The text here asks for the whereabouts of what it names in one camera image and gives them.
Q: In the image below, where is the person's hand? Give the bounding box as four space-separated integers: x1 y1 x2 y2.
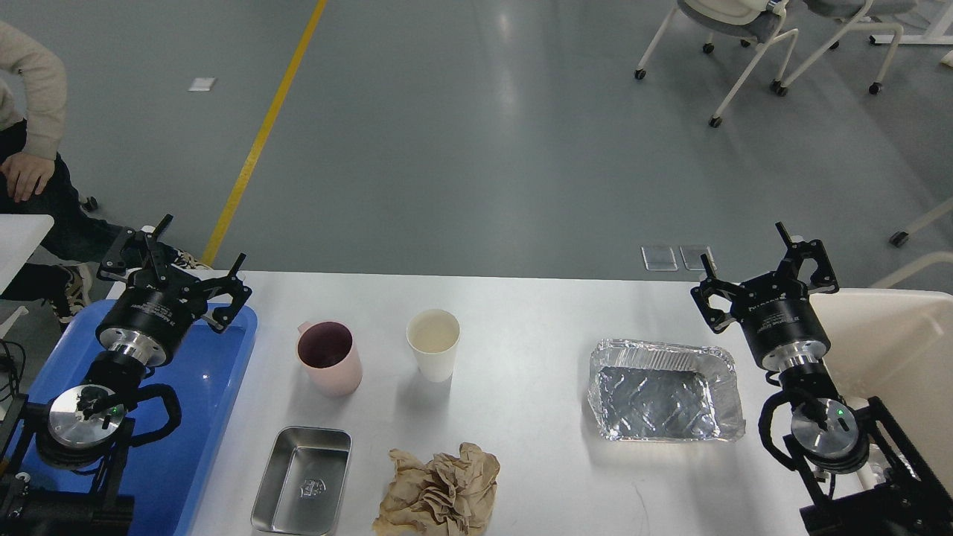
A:
1 152 55 202

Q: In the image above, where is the cream plastic bin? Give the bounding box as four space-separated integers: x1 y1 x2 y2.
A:
811 289 952 489

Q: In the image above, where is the aluminium foil tray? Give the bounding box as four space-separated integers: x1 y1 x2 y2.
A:
587 339 746 442

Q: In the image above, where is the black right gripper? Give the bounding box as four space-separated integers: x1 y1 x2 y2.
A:
690 222 840 371

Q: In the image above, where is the white paper cup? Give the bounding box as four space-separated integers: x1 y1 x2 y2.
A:
406 309 462 383

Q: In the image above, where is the crumpled brown paper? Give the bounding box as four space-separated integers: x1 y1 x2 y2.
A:
372 442 500 535

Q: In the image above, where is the white chair base right edge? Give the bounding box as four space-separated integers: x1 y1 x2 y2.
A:
870 196 953 290

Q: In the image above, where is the stainless steel rectangular tray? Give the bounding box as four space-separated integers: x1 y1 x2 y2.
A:
249 425 353 535

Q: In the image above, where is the white chair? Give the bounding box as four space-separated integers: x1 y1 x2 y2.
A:
771 0 953 97
634 0 800 129

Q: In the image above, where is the white side table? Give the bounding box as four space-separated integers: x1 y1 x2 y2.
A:
1 214 54 292

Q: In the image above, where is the white chair right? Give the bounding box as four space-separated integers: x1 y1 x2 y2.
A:
771 0 953 97

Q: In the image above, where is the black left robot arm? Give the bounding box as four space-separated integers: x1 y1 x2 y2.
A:
2 214 252 535

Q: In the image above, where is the seated person in jeans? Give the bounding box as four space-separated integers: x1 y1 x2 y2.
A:
0 21 196 332

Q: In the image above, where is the blue plastic tray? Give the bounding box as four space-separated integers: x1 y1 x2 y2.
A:
0 299 258 536

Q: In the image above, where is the pink mug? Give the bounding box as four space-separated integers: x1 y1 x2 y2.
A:
296 320 362 398

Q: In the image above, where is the clear floor plate left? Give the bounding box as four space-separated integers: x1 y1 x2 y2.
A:
640 246 680 272

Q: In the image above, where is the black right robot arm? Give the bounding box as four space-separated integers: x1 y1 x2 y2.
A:
690 223 951 535

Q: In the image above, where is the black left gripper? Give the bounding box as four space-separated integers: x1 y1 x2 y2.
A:
96 214 252 366

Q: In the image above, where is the white chair left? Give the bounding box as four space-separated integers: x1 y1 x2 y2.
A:
634 0 800 129

